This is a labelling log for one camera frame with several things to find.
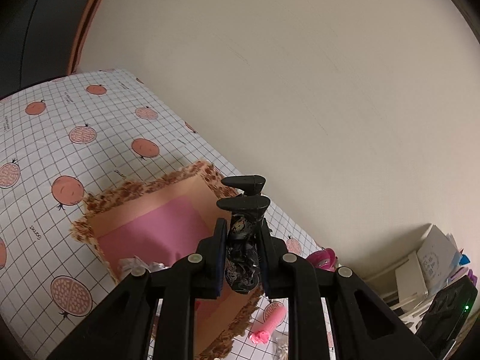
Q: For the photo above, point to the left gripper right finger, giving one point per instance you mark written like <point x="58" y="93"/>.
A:
<point x="277" y="275"/>

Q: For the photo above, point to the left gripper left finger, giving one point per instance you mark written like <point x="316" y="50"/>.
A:
<point x="211" y="272"/>

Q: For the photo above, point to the black patterned hair clip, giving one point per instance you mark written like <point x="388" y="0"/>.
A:
<point x="247" y="209"/>

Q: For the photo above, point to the magenta plastic object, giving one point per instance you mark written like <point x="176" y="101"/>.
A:
<point x="324" y="259"/>

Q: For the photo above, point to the pink hair comb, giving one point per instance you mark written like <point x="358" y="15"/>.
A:
<point x="274" y="314"/>

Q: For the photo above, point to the floral lace storage box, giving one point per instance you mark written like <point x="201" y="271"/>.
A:
<point x="162" y="221"/>

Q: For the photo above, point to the white paper stack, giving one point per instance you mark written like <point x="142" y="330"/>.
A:
<point x="409" y="285"/>

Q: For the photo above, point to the pomegranate grid tablecloth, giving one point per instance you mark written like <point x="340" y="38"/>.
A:
<point x="97" y="129"/>

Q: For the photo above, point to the black electronic device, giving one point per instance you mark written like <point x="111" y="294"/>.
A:
<point x="446" y="316"/>

